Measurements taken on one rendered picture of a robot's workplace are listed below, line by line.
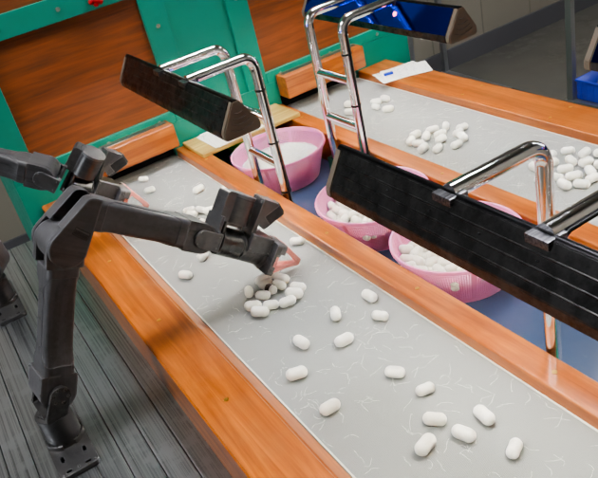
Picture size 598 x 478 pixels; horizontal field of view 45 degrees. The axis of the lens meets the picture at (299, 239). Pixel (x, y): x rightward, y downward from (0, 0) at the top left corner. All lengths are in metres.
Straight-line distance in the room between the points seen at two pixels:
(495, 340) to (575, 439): 0.21
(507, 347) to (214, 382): 0.48
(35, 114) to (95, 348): 0.74
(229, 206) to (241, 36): 0.97
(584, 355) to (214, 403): 0.62
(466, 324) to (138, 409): 0.62
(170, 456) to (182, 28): 1.29
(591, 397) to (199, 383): 0.61
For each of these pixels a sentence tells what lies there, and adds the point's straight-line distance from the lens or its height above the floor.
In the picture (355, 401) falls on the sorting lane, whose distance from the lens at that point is 1.17.
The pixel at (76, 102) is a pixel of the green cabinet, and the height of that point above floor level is 0.99.
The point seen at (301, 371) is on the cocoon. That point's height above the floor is 0.76.
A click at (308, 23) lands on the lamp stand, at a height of 1.09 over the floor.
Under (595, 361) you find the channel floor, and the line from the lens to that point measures 1.30.
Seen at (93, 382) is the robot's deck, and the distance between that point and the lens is 1.53.
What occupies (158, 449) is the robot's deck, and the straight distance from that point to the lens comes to 1.32.
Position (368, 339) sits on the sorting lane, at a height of 0.74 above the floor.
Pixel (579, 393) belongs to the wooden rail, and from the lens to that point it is 1.12.
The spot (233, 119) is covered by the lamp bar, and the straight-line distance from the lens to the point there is 1.38.
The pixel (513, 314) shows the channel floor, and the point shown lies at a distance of 1.40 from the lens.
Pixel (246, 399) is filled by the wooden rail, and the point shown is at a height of 0.77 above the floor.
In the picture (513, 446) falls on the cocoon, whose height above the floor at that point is 0.76.
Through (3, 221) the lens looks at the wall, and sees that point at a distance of 3.65.
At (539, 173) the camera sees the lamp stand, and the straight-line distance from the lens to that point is 1.01.
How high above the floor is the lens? 1.54
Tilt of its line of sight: 30 degrees down
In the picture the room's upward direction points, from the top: 14 degrees counter-clockwise
